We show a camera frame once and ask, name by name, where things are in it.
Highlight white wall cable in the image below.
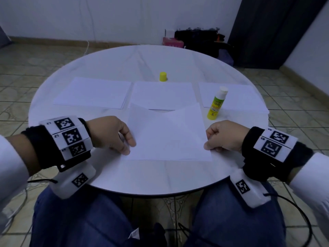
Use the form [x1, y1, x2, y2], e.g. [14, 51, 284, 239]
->
[80, 0, 94, 55]

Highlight yellow glue stick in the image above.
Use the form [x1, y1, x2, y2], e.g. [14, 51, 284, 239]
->
[207, 86, 229, 120]

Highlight person's left hand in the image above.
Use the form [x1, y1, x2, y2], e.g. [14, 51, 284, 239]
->
[85, 116, 137, 155]

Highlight person's right forearm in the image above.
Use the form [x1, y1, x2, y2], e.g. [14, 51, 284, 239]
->
[288, 152, 329, 240]

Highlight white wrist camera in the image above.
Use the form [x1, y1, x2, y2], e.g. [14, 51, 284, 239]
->
[49, 162, 97, 200]
[230, 168, 271, 209]

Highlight black right wristband with markers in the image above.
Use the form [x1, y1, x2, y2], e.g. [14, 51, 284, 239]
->
[242, 126, 314, 183]

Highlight single white paper sheet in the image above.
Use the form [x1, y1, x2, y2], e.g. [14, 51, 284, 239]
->
[122, 103, 212, 163]
[129, 81, 198, 111]

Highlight person's right hand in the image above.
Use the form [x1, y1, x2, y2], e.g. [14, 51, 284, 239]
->
[204, 120, 251, 153]

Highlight black left camera cable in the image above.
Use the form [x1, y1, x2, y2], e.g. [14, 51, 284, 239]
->
[27, 178, 58, 184]

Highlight black bag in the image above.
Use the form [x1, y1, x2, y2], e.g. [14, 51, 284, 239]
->
[175, 28, 227, 57]

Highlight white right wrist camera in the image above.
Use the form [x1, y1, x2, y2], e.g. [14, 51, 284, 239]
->
[230, 168, 271, 209]

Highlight person's legs in blue jeans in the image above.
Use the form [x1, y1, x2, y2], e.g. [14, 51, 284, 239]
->
[30, 177, 288, 247]

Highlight blue suitcase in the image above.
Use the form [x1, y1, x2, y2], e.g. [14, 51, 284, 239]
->
[217, 49, 235, 66]

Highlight grey door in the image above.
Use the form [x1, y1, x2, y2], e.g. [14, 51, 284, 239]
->
[0, 25, 11, 48]

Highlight white paper stack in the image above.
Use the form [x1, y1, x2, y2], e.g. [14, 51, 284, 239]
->
[51, 77, 132, 109]
[198, 82, 269, 112]

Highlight black wardrobe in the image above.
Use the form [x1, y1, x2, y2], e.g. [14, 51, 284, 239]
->
[228, 0, 329, 70]

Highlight black wristband with markers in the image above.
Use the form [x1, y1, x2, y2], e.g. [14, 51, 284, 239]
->
[22, 116, 96, 173]
[242, 126, 314, 183]

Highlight black right camera cable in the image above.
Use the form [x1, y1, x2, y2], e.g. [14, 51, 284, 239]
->
[265, 192, 313, 247]

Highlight person's left forearm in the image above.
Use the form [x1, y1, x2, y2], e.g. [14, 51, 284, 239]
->
[0, 132, 41, 219]

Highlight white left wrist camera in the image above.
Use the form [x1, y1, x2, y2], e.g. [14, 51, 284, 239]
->
[49, 162, 97, 200]

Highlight black camera cable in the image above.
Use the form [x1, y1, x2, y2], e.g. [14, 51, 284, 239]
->
[265, 192, 313, 247]
[27, 178, 58, 184]

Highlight pink box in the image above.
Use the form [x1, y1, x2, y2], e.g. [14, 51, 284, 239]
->
[163, 37, 185, 48]

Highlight black left wristband with markers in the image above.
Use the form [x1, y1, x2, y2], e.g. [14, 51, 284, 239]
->
[22, 116, 96, 173]

